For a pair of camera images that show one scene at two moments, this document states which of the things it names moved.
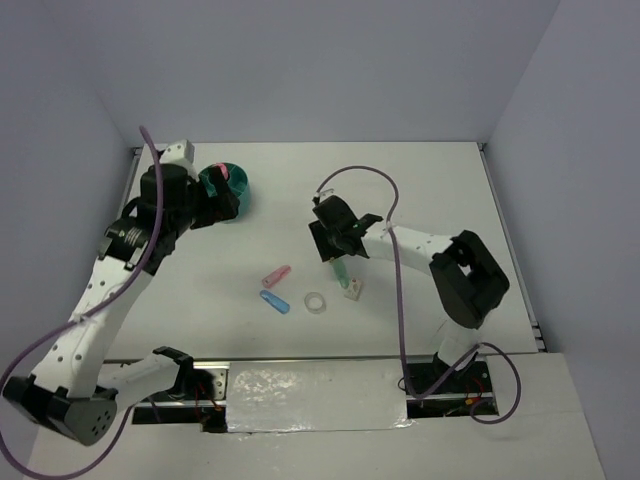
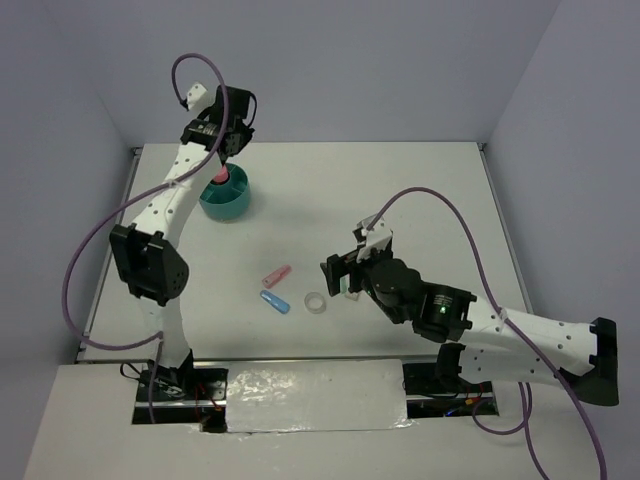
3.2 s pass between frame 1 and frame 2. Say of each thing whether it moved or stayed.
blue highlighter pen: stayed
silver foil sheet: stayed
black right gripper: moved
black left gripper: moved
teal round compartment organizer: stayed
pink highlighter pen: stayed
